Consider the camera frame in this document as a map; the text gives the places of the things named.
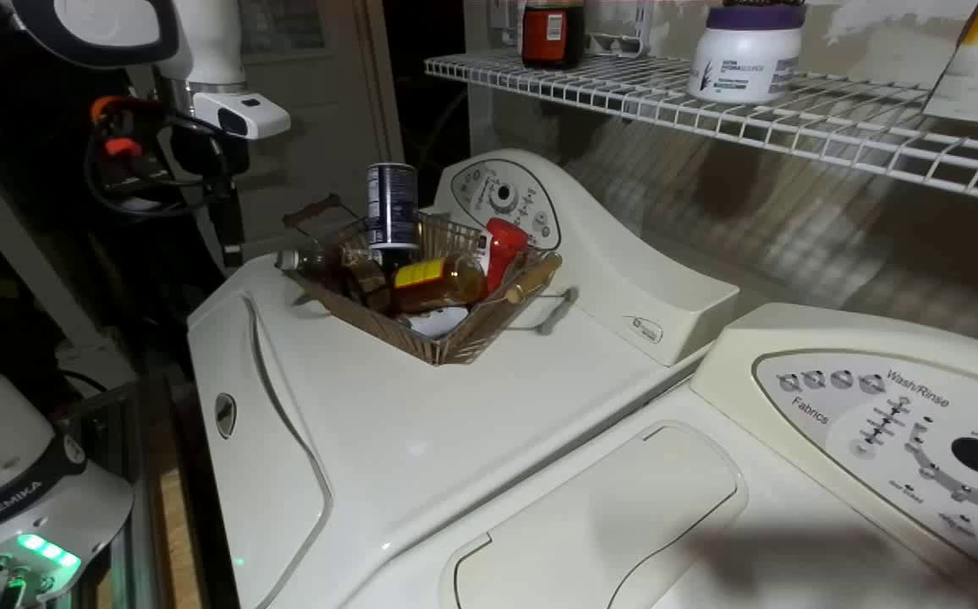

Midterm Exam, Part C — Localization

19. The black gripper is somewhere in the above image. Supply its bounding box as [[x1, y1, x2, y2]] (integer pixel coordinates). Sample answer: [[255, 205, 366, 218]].
[[86, 96, 250, 268]]

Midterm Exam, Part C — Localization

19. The dark liquid plastic bottle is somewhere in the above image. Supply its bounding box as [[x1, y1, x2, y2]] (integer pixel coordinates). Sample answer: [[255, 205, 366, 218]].
[[520, 0, 586, 68]]

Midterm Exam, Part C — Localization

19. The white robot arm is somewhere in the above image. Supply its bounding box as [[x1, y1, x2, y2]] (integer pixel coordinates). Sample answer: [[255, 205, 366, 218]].
[[0, 0, 292, 609]]

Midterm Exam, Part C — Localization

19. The yellow mustard bottle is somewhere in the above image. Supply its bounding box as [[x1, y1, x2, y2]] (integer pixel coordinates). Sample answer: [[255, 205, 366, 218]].
[[392, 256, 445, 291]]

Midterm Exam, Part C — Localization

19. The white washing machine with basket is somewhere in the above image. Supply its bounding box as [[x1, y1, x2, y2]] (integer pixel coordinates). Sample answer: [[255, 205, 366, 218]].
[[188, 149, 742, 609]]

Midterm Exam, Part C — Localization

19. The white door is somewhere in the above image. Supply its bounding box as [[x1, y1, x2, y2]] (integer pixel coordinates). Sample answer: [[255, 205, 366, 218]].
[[237, 0, 403, 214]]

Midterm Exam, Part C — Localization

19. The blue white can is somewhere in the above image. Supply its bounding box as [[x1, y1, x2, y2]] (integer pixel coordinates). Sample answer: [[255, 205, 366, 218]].
[[368, 161, 419, 249]]

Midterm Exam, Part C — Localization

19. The red cup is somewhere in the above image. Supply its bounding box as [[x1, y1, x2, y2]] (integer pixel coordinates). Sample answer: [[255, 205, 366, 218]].
[[484, 218, 532, 295]]

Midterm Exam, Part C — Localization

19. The white jar purple lid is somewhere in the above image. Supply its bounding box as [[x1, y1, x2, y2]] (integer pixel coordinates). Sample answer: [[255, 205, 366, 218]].
[[687, 0, 804, 105]]

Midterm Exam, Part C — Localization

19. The white wire shelf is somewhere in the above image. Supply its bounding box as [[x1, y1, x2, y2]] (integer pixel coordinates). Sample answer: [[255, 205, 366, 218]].
[[423, 50, 978, 198]]

